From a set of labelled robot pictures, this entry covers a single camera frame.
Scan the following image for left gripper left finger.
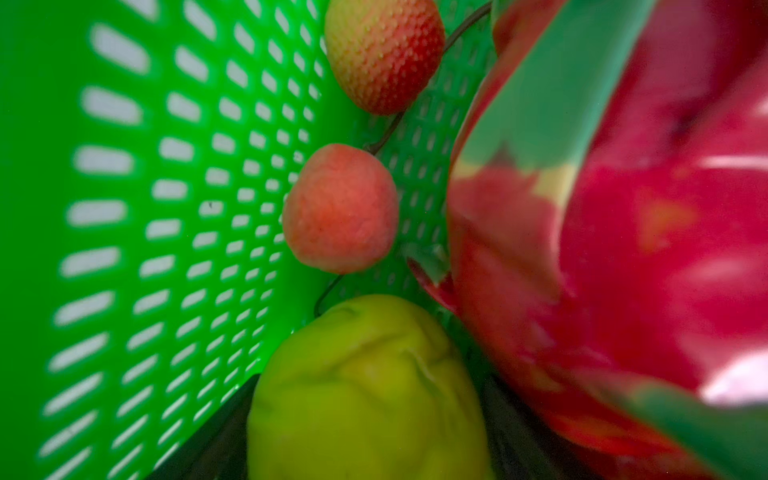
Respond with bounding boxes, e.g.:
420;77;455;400
147;374;260;480

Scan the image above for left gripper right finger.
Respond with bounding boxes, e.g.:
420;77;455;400
480;375;597;480

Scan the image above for green pear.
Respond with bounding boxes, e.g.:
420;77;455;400
247;295;493;479

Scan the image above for red dragon fruit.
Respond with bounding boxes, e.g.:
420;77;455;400
408;1;767;479

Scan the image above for small pink lychee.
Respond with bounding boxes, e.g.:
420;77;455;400
282;144;399;274

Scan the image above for green plastic basket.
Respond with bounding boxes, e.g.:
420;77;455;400
1;1;494;479

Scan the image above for red strawberry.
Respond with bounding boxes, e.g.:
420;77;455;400
324;0;446;116

